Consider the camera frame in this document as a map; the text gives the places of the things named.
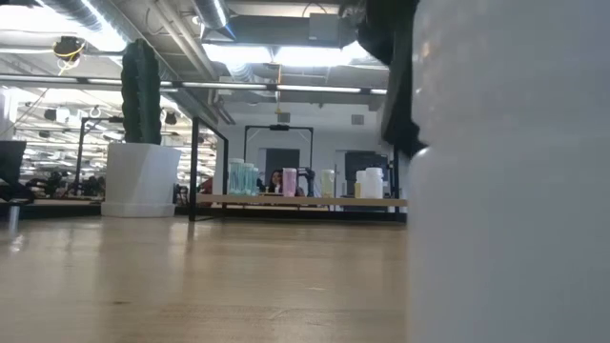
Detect pink pill bottle white cap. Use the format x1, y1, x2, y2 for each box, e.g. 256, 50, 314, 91
281, 167, 298, 198

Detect black cabinet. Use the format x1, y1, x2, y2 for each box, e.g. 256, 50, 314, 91
344, 151, 390, 197

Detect long ceiling light bar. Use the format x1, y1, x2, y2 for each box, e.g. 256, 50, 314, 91
0, 73, 390, 96

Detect white hexagonal planter pot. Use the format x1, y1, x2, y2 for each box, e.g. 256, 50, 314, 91
100, 141, 183, 219

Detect green cactus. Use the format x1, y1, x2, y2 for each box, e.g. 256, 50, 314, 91
119, 37, 163, 146

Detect background wooden table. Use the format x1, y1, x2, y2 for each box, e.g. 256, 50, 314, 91
32, 194, 104, 207

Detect black box on metal stand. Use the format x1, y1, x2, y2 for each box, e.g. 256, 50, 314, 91
0, 140, 37, 234

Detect wooden shelf black metal frame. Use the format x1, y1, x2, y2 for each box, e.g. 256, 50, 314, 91
189, 116, 410, 224

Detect background black gantry frame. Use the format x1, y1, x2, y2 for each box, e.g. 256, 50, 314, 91
77, 115, 126, 196
242, 124, 315, 192

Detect black ceiling device yellow cable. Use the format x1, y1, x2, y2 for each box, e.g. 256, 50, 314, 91
51, 35, 87, 76

